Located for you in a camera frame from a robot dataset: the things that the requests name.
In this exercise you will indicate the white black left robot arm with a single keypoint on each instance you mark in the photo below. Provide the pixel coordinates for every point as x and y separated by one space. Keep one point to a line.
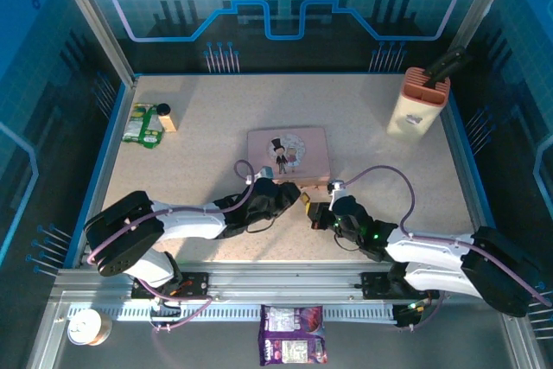
190 224

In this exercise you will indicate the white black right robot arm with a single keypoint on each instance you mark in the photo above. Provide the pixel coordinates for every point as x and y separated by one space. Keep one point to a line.
432 252

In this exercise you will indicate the pink tin box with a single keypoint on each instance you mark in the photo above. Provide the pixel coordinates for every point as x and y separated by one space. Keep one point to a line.
268 161

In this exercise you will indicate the purple snack bag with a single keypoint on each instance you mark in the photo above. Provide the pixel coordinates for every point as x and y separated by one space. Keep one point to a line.
289 334

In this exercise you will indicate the cream knife block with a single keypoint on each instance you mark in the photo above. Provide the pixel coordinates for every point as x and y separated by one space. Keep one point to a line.
410 118

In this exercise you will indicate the wooden block with black cap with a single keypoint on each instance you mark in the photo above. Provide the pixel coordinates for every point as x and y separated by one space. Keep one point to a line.
168 122

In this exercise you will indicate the green snack packet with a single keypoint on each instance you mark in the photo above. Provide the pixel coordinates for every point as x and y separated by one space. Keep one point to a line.
138 127

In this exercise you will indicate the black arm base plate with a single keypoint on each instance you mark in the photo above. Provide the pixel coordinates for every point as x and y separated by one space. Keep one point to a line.
196 284
376 284

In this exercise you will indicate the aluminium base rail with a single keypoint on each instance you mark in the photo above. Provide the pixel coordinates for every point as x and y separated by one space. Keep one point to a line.
281 282

